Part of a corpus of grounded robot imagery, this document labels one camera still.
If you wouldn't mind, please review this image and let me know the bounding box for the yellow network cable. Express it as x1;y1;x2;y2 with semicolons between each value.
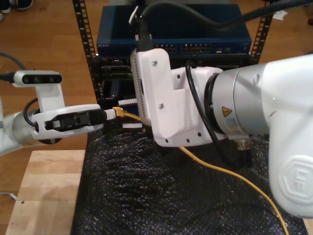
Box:
112;106;289;235

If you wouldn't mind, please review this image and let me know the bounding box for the black bubble wrap mat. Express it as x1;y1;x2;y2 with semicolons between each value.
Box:
70;122;309;235

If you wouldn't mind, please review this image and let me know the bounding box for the white flat strip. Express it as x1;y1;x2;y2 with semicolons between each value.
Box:
0;191;19;200

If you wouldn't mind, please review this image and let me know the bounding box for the white crumpled paper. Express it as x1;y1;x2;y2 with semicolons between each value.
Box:
273;11;288;22

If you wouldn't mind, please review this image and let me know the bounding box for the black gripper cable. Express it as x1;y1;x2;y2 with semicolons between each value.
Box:
185;60;239;168
23;98;41;132

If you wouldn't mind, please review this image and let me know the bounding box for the blue network switch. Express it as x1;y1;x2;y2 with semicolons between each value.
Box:
96;5;252;57

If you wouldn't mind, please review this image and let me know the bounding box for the black rack frame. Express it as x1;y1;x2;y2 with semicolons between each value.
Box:
72;0;278;108

